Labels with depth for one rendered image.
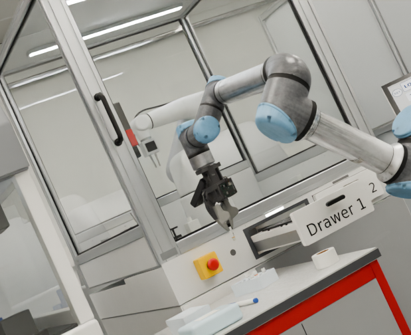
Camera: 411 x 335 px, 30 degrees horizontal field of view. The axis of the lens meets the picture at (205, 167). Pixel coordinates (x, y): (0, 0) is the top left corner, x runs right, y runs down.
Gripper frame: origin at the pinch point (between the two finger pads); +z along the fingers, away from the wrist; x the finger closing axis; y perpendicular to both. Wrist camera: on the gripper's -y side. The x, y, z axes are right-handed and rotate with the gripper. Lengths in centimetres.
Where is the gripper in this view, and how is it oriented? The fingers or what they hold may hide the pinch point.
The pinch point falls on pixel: (227, 226)
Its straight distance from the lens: 242.5
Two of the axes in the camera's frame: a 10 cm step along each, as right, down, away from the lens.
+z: 4.2, 9.1, -0.4
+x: 6.6, -2.7, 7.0
